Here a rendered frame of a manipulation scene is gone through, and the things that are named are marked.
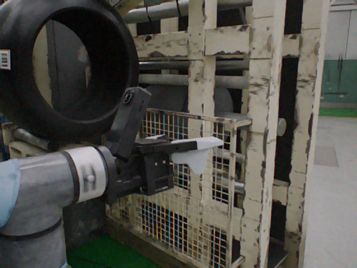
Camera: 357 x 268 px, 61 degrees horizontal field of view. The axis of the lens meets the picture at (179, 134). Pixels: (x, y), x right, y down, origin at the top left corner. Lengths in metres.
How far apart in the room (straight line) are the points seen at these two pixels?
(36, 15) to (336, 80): 9.49
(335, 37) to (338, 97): 1.74
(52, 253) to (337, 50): 10.03
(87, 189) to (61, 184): 0.04
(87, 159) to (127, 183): 0.08
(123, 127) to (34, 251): 0.20
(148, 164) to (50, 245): 0.17
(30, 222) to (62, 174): 0.07
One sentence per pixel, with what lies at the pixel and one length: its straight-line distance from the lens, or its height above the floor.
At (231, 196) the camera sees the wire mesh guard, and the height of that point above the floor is 0.69.
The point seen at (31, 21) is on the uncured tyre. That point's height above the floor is 1.34.
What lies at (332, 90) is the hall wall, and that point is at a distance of 10.19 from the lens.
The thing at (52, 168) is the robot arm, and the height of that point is 1.07.
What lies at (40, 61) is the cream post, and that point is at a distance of 1.61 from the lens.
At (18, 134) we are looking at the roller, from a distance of 1.51.
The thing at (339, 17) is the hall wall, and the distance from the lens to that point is 10.33.
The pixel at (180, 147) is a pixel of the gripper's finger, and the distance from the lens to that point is 0.48.
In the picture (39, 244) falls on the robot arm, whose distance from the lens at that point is 0.43.
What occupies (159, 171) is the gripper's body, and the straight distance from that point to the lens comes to 0.50.
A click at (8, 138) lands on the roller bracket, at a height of 0.88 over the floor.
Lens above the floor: 1.19
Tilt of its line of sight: 12 degrees down
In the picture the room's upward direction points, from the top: straight up
